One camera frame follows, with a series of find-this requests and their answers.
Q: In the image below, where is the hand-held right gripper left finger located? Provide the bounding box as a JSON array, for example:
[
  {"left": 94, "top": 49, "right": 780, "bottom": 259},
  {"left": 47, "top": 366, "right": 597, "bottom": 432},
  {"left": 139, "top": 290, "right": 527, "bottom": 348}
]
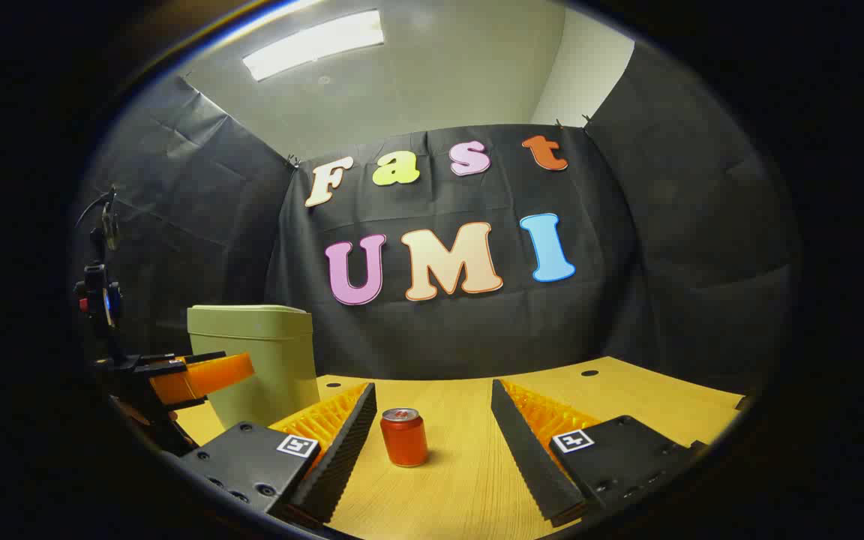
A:
[{"left": 177, "top": 382, "right": 377, "bottom": 526}]

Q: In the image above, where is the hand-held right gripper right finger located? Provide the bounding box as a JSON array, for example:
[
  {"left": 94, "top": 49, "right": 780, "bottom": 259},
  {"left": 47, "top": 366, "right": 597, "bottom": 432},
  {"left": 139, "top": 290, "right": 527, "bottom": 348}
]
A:
[{"left": 490, "top": 378, "right": 709, "bottom": 527}]

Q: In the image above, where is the red pop can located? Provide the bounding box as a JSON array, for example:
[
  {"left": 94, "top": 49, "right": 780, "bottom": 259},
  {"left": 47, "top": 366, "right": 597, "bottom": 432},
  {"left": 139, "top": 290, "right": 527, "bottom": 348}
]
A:
[{"left": 380, "top": 407, "right": 429, "bottom": 468}]

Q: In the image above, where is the green desktop garbage bin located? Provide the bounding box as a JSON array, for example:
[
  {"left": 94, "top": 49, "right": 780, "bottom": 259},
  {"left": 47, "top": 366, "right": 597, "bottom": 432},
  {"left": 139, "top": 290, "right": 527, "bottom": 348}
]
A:
[{"left": 187, "top": 304, "right": 320, "bottom": 430}]

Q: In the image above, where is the wooden desktop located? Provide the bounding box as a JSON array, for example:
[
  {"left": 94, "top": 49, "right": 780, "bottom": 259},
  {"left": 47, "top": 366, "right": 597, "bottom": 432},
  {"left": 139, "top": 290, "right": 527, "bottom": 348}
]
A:
[{"left": 173, "top": 356, "right": 748, "bottom": 540}]

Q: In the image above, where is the black backdrop cloth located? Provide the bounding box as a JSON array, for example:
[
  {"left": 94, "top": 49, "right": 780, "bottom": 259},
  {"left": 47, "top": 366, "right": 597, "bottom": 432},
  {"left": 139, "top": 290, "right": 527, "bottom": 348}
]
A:
[{"left": 72, "top": 41, "right": 800, "bottom": 398}]

